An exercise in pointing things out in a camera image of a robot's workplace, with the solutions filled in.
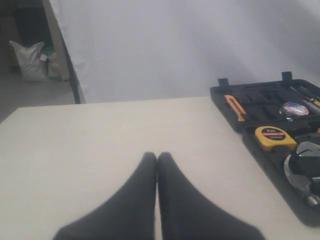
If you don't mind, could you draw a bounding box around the claw hammer black grip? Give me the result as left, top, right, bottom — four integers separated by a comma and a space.
283, 152, 320, 207

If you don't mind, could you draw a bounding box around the white backdrop cloth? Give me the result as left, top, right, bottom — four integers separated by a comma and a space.
50, 0, 320, 103

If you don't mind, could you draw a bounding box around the green printed bag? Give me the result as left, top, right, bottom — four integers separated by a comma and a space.
41, 47, 62, 81

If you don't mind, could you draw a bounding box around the yellow measuring tape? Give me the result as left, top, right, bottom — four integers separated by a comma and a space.
254, 125, 297, 152

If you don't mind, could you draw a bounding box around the orange utility knife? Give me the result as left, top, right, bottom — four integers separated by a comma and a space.
224, 95, 250, 122

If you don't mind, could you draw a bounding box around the black backdrop stand pole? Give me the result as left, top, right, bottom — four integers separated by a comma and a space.
64, 45, 81, 104

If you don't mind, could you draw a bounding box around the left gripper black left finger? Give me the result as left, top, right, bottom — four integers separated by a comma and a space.
54, 152, 157, 240

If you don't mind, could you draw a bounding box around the electrical tape roll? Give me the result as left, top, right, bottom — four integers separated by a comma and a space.
279, 101, 310, 122

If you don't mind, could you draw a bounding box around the yellow screwdriver left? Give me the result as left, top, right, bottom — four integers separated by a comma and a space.
290, 86, 320, 107

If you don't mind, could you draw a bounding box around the adjustable wrench black handle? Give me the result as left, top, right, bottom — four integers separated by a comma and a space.
296, 141, 320, 160

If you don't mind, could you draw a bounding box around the white woven sack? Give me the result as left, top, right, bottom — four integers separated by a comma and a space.
9, 40, 49, 82

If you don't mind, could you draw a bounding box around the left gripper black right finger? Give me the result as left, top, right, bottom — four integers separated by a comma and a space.
157, 152, 265, 240

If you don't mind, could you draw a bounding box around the black plastic tool case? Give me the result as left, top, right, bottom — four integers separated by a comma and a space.
209, 71, 320, 227

